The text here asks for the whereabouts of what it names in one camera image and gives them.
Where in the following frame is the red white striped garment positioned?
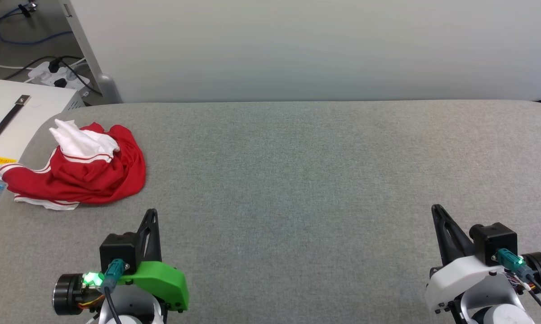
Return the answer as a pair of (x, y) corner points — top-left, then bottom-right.
(0, 119), (147, 211)

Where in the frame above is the white cable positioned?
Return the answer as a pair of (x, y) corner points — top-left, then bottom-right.
(0, 60), (33, 71)

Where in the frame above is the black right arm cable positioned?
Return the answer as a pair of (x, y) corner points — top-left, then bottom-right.
(496, 248), (541, 311)

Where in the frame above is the blue cable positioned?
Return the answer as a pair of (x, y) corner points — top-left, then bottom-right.
(0, 7), (73, 45)

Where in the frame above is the grey partition foot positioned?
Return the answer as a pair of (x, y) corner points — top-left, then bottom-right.
(95, 73), (123, 104)

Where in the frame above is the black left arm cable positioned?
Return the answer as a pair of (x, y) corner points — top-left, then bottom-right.
(102, 258), (128, 324)

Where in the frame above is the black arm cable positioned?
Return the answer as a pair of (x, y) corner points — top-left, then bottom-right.
(102, 258), (128, 324)
(496, 248), (541, 311)

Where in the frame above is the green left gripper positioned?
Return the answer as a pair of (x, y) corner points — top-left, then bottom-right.
(52, 208), (190, 315)

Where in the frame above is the white partition panel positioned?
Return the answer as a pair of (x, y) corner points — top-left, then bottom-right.
(59, 0), (541, 104)

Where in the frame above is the white power strip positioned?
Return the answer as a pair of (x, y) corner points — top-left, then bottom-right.
(27, 61), (92, 96)

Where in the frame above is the white equipment box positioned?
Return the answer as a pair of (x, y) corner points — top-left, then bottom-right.
(0, 80), (85, 204)

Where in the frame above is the black power cable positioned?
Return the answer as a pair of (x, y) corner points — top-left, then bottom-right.
(0, 55), (103, 96)

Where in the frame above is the black strap handle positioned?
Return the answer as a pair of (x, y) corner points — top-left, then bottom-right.
(0, 94), (31, 150)

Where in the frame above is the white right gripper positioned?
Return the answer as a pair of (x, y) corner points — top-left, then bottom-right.
(425, 204), (541, 315)

